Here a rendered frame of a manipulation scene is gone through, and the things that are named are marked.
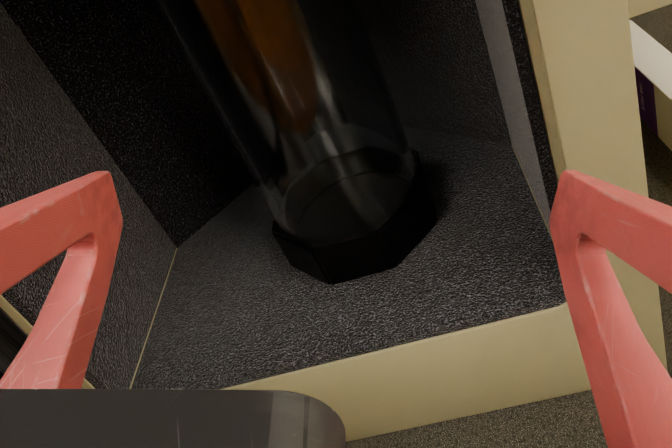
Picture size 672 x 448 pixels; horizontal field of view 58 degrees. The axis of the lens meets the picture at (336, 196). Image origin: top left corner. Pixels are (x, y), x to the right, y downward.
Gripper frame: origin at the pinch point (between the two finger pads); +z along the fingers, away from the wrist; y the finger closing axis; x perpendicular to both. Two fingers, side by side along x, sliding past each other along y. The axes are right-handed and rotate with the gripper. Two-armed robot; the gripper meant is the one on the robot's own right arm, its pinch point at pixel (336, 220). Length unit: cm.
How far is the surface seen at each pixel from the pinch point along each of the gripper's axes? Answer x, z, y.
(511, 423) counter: 21.5, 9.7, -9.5
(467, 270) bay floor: 14.3, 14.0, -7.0
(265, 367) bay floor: 18.6, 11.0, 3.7
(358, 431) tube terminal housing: 23.8, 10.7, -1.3
